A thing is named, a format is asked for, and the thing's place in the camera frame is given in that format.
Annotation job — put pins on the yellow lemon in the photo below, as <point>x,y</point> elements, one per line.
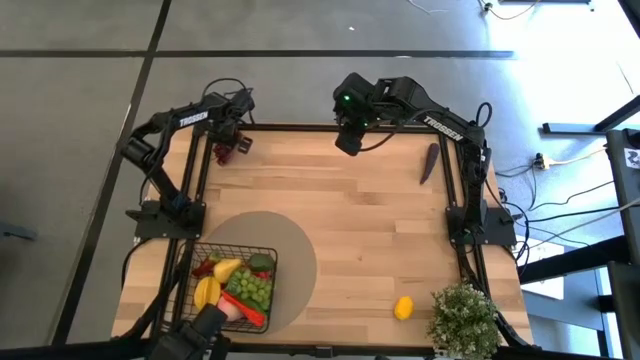
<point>404,308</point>

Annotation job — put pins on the pink peach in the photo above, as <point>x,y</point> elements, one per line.
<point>231,310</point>

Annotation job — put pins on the yellow starfruit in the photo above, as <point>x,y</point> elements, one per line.
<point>206,292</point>

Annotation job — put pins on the black floor beam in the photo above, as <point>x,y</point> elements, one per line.
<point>570,262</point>
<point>590,125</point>

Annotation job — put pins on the purple sweet potato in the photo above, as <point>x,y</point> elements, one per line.
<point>430,162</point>

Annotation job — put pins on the yellow pear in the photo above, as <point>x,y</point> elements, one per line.
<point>227,270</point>

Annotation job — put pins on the black desk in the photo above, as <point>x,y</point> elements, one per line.
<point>622,250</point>

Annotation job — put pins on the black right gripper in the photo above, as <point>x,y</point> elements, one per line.
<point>357,105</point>

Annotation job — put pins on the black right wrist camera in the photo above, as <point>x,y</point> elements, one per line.
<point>348,141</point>

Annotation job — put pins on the potted green plant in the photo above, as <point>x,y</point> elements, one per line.
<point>465,325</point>

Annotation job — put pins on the white printed tag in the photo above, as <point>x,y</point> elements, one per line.
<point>632,158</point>

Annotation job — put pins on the red chili pepper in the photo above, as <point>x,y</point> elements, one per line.
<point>202,267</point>

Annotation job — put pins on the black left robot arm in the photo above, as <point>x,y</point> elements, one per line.
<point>192,119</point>

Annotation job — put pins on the orange carrot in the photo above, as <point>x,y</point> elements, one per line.
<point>247,312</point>

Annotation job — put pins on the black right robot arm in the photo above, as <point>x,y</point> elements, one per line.
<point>450,132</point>

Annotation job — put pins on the green grape bunch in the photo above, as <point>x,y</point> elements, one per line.
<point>252,287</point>

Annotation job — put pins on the white power strip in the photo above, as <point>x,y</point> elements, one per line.
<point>542,161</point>

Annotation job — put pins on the round grey mat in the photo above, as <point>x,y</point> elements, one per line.
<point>295,260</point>

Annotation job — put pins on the red grape bunch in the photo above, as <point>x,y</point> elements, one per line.
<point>227,155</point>

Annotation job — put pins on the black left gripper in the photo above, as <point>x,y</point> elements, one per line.
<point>230,117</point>

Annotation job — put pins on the red apple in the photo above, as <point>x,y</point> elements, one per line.
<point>264,275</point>

